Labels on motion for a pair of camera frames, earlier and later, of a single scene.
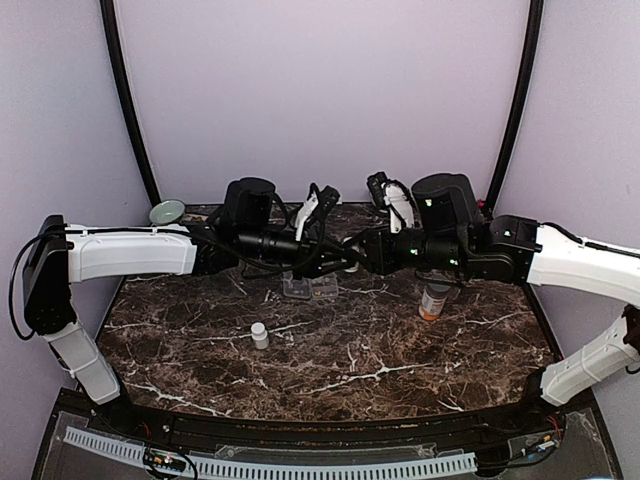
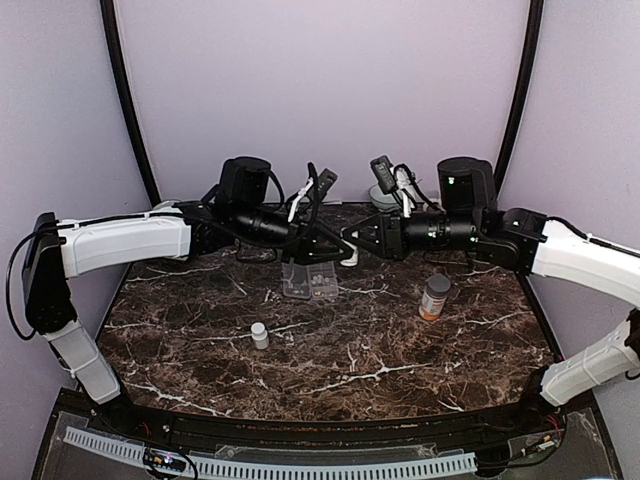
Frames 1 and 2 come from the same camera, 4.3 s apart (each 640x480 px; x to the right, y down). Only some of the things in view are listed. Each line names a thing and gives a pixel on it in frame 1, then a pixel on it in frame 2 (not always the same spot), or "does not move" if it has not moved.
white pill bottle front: x=260 y=335 does not move
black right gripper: x=379 y=259 to x=390 y=242
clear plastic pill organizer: x=307 y=288 does not move
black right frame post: x=536 y=17 does not move
